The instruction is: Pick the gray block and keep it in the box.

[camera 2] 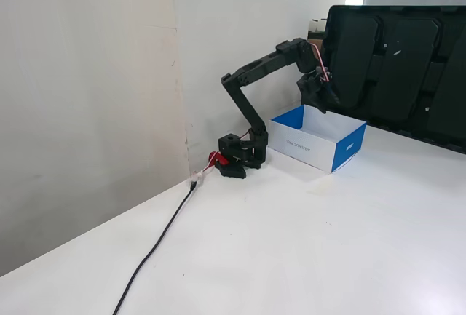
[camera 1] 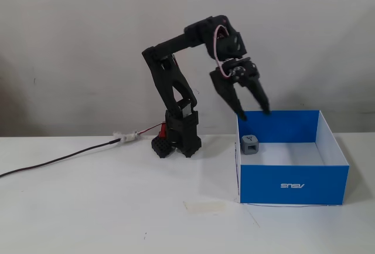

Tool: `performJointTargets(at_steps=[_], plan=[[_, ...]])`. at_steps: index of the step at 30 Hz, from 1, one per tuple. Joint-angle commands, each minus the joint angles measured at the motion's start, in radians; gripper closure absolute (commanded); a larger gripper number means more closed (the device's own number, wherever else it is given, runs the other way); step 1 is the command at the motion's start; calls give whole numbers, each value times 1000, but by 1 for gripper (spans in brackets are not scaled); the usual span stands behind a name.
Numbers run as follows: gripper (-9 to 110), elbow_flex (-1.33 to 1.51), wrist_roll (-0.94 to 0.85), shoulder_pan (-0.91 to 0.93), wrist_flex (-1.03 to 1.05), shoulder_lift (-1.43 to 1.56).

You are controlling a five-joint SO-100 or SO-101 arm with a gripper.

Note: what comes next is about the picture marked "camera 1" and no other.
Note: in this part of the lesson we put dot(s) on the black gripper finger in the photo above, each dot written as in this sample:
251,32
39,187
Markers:
259,94
227,95

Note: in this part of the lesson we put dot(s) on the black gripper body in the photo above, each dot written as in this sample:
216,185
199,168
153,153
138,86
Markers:
245,75

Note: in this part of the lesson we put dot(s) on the small gray block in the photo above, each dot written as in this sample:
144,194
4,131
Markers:
250,145

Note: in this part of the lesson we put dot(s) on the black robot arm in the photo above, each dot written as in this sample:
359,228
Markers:
167,84

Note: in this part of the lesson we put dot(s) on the blue and white cardboard box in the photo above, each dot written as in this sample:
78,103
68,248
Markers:
293,183

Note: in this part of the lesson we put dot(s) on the red plastic clamp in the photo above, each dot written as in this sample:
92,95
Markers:
162,130

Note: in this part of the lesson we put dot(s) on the clear tape strip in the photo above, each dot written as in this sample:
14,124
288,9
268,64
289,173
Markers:
205,207

